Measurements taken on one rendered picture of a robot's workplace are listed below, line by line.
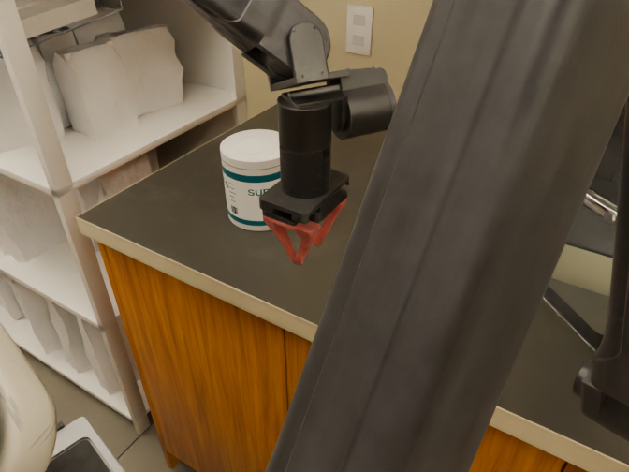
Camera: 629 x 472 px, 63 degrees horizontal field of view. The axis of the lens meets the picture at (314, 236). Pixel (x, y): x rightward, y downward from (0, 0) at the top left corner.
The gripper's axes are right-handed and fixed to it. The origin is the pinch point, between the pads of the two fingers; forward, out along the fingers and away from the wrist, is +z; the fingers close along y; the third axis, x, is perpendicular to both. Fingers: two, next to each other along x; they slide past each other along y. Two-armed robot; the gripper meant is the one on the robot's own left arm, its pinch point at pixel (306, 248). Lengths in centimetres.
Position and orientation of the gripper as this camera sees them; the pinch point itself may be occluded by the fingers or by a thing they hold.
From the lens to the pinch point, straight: 64.6
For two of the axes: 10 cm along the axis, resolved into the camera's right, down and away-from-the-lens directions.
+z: 0.0, 8.1, 5.9
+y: 5.2, -5.1, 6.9
